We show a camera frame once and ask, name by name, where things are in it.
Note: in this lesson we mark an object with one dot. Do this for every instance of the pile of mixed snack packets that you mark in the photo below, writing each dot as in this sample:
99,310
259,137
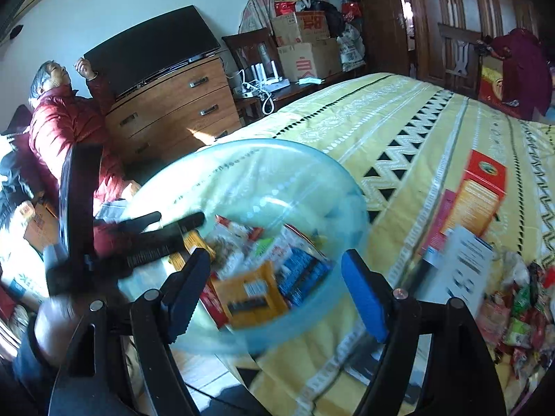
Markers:
520,312

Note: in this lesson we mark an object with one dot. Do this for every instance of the orange cardboard box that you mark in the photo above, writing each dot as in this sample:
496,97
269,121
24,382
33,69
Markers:
41,225

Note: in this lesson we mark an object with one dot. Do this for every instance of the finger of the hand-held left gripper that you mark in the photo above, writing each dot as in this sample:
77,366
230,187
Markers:
164,238
130,224

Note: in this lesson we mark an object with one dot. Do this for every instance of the white plastic bag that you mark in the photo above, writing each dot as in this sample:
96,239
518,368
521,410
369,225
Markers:
351,47

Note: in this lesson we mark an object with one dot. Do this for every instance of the flat red box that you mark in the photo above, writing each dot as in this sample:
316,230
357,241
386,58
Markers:
442,219

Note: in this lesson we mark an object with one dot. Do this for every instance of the black flat television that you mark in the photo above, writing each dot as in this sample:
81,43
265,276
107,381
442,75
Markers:
151,47

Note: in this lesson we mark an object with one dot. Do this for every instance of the orange snack packet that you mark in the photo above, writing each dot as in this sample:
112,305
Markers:
194,245
251,297

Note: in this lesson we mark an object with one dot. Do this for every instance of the blue face mask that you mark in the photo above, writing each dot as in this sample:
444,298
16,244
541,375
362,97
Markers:
310,81

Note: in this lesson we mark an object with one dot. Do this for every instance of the red printed cardboard box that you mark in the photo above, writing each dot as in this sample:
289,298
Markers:
313,24

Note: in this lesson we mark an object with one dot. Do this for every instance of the wooden wardrobe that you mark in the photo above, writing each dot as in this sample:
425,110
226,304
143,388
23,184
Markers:
455,4

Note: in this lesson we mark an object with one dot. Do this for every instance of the red bag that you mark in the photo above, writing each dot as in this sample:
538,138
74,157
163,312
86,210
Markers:
351,11

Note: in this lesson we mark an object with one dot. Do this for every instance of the white router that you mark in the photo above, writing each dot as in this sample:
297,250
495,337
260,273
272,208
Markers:
265,76

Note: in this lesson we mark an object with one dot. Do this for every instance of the blue white snack packet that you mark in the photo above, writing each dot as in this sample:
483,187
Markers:
303,271

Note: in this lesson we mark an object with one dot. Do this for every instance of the maroon garment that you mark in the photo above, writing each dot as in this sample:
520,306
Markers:
520,69

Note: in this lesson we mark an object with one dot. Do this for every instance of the dark wooden chair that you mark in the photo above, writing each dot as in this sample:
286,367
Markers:
249,47

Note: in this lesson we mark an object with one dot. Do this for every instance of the dark side table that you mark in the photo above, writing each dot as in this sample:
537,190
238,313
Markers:
282,95

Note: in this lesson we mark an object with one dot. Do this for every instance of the person's left forearm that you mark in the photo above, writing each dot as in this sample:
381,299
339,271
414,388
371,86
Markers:
30,370

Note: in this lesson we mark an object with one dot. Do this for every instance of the white paper box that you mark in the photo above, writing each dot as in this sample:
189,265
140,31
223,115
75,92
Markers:
459,264

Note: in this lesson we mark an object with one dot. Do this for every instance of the yellow patterned bedsheet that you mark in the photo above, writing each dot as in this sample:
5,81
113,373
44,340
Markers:
412,117

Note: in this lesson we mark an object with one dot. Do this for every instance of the red orange carton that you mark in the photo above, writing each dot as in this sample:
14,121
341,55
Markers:
481,195

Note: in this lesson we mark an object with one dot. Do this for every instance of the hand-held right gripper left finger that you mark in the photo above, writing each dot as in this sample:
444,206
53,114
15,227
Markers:
190,286

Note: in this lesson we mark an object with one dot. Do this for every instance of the large cardboard box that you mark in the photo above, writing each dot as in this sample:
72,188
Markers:
308,58

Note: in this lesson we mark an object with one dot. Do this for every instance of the clear plastic bowl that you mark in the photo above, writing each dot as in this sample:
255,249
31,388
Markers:
282,182

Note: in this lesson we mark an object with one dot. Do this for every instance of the wooden dresser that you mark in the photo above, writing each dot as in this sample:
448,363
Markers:
173,108

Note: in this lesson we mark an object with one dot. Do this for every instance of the red white snack packet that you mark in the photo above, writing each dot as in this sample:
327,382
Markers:
234,230

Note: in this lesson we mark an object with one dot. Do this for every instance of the person's left hand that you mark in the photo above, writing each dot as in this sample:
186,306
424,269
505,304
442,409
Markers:
58,325

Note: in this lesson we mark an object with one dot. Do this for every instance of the round floral tabletop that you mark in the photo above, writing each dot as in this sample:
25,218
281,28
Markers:
256,4

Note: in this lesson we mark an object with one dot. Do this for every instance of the small cardboard box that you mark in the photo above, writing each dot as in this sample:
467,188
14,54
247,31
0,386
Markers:
287,27

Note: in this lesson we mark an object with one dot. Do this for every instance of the red gift box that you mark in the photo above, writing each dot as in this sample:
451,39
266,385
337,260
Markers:
496,89

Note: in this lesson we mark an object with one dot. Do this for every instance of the white power strip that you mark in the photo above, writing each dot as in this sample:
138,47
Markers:
251,92

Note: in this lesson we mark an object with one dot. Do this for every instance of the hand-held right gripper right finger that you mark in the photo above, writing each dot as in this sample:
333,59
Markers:
364,294

